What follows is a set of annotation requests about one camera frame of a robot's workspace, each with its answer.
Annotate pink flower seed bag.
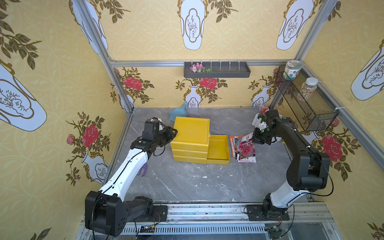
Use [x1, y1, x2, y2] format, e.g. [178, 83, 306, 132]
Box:
[237, 154, 257, 163]

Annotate yellow drawer cabinet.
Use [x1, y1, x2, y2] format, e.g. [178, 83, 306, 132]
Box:
[171, 117, 210, 164]

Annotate yellow bottom drawer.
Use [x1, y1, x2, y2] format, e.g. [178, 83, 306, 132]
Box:
[207, 135, 231, 165]

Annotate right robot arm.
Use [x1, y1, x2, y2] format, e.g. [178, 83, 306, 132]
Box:
[252, 110, 331, 212]

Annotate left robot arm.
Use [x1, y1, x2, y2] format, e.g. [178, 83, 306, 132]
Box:
[85, 127, 178, 237]

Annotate flowers in white fence pot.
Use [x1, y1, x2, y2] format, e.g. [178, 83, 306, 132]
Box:
[252, 105, 282, 133]

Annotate blue plastic dustpan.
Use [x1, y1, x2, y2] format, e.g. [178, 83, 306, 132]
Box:
[168, 102, 188, 122]

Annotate clear jar white lid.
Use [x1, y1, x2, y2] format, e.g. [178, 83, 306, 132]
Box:
[298, 77, 318, 101]

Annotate jar with patterned label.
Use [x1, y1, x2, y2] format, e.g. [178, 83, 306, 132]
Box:
[283, 60, 303, 81]

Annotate small pink flowers on shelf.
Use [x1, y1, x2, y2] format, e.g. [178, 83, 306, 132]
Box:
[190, 63, 213, 73]

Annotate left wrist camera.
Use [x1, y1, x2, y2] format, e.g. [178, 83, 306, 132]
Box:
[142, 118, 165, 142]

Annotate purple garden fork pink handle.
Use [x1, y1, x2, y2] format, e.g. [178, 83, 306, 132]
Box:
[137, 163, 148, 177]

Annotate black wire mesh basket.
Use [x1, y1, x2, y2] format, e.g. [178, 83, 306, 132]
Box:
[276, 66, 339, 132]

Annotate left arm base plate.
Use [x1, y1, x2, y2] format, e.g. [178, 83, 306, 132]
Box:
[147, 205, 168, 224]

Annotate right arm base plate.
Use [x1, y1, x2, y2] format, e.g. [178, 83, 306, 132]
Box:
[245, 205, 290, 221]

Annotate dark grey wall shelf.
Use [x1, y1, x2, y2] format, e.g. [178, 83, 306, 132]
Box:
[184, 61, 251, 79]

